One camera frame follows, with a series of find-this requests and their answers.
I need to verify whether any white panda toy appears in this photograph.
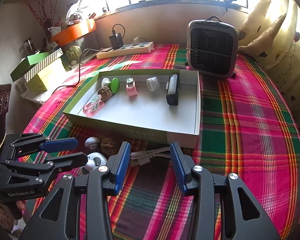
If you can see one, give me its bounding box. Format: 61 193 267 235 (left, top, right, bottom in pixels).
81 152 107 175

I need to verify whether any white mushroom hook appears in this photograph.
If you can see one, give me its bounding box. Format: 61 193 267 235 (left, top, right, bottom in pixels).
85 137 101 152

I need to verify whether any smooth brown walnut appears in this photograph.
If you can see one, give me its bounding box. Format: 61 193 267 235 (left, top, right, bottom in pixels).
100 137 122 158

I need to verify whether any large pink clip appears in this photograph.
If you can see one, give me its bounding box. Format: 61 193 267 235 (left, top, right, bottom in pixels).
83 94 104 118

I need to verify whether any round dark brown walnut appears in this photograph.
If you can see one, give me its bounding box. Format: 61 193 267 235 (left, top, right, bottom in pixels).
98 86 113 102

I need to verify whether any white usb cable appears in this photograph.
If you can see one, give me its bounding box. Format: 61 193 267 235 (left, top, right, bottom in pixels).
129 146 172 167

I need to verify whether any green white spool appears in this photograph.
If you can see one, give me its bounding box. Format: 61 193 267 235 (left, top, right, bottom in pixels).
101 77 120 94

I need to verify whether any small pink clip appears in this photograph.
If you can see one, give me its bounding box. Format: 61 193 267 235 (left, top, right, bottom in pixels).
126 76 138 97

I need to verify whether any white round cap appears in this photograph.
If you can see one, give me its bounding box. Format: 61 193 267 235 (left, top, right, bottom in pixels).
146 76 160 92

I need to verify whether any black rectangular device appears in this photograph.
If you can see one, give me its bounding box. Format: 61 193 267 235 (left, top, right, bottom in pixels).
166 73 180 106

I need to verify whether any yellow green box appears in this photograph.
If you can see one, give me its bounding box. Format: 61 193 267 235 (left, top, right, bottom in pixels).
24 58 66 92

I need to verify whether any striped white box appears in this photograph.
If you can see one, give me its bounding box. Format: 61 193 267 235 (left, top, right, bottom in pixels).
24 48 63 82

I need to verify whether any orange tray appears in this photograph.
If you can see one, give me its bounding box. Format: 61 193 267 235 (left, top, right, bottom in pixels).
51 19 96 47

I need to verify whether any red branch decoration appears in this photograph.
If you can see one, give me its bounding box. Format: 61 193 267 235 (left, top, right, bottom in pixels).
22 0 58 33

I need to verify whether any green white cardboard box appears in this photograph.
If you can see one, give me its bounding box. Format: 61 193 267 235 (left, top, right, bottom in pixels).
63 69 201 148

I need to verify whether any black charger adapter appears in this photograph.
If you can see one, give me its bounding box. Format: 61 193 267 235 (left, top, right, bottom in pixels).
109 33 123 50

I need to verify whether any white plug on strip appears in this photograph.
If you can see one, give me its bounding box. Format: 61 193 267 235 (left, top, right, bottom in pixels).
132 36 148 46

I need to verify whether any beige power strip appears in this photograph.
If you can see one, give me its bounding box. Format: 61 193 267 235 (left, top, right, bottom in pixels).
96 42 154 59

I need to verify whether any grey black desk fan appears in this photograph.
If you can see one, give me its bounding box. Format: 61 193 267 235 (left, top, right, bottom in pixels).
186 16 238 79

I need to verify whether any cream heart curtain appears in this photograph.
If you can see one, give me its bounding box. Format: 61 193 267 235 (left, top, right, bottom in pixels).
238 0 300 125

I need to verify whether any black charger cable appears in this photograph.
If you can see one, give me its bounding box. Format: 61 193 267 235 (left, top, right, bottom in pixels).
51 23 126 95

